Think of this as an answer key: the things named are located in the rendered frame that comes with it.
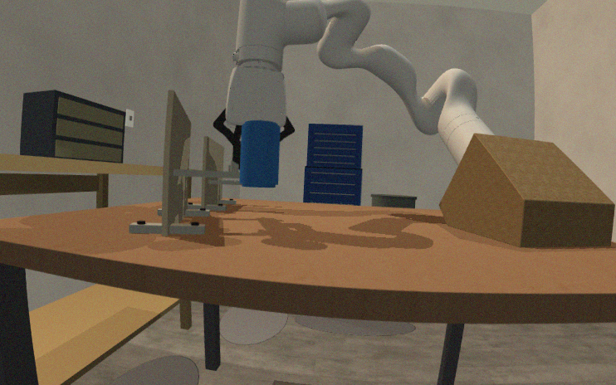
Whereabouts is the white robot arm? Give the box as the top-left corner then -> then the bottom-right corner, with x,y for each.
232,0 -> 494,166

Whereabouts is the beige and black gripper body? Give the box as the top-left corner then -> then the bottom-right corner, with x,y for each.
226,63 -> 286,129

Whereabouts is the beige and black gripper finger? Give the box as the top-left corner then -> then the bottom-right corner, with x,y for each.
213,108 -> 242,168
280,117 -> 295,142

